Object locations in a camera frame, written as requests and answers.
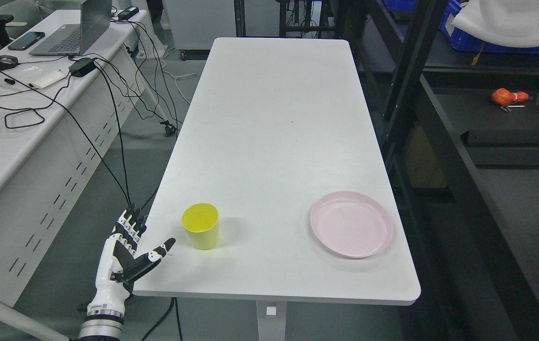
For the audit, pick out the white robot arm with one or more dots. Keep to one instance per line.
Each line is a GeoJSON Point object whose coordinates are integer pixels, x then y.
{"type": "Point", "coordinates": [101, 327]}

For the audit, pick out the black computer mouse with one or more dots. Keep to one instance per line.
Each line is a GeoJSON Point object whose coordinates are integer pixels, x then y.
{"type": "Point", "coordinates": [8, 62]}

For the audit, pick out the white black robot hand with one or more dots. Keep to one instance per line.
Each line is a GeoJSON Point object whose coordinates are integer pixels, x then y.
{"type": "Point", "coordinates": [119, 267]}

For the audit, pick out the black power adapter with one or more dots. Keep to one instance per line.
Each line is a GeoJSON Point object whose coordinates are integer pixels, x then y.
{"type": "Point", "coordinates": [82, 67]}

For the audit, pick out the white table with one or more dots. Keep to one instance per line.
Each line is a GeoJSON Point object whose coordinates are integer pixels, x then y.
{"type": "Point", "coordinates": [275, 124]}

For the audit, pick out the black power brick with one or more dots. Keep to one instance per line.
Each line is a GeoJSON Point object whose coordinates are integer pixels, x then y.
{"type": "Point", "coordinates": [126, 14]}

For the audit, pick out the white office desk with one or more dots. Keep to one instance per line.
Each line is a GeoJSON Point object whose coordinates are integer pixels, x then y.
{"type": "Point", "coordinates": [51, 142]}

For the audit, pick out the black metal shelf rack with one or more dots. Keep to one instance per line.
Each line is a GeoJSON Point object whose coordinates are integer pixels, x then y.
{"type": "Point", "coordinates": [468, 169]}

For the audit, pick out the orange toy on shelf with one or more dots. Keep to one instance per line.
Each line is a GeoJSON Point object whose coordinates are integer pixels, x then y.
{"type": "Point", "coordinates": [504, 97]}

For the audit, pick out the pink plastic plate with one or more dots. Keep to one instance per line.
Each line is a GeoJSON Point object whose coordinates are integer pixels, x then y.
{"type": "Point", "coordinates": [351, 224]}

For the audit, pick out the yellow plastic cup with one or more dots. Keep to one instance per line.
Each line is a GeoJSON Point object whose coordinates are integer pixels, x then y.
{"type": "Point", "coordinates": [200, 222]}

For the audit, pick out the white notepad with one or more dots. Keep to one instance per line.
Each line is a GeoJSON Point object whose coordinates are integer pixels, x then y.
{"type": "Point", "coordinates": [45, 79]}

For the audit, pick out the grey laptop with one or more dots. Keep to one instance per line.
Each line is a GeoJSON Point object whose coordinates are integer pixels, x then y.
{"type": "Point", "coordinates": [75, 39]}

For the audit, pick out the black smartphone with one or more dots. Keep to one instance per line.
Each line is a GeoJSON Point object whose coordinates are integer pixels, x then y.
{"type": "Point", "coordinates": [26, 41]}

